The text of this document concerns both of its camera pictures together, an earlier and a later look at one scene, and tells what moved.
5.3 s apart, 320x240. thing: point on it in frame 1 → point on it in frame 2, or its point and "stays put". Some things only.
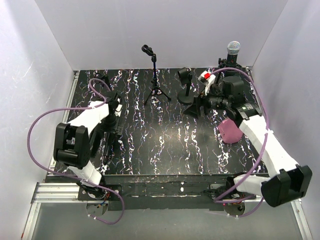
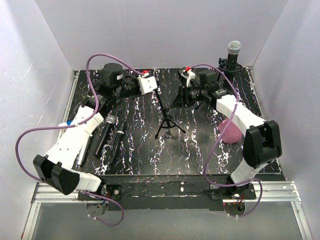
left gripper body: (113, 125) → (130, 87)
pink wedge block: (230, 132) stays put
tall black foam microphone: (106, 144) → (123, 126)
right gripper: (194, 109) → (178, 101)
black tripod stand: (148, 50) → (166, 123)
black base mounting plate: (167, 192) stays put
